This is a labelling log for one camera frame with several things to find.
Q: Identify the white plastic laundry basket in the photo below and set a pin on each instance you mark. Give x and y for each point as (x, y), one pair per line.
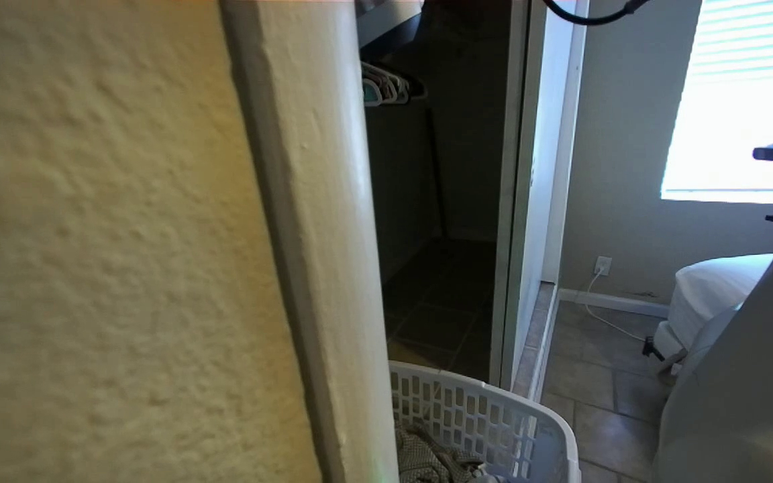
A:
(475, 411)

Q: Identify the white door jamb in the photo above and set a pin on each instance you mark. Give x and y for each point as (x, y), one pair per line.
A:
(322, 225)

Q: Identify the white wall outlet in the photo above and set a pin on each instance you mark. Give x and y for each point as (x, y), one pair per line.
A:
(602, 265)

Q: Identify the white room baseboard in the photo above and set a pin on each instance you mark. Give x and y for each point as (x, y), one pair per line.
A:
(609, 301)

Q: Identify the grey crumpled clothes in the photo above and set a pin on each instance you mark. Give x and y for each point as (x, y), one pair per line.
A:
(426, 458)

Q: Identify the white closet door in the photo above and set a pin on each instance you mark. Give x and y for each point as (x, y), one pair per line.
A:
(547, 179)

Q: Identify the white clothes hanger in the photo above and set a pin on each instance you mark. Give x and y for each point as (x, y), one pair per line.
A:
(401, 87)
(377, 87)

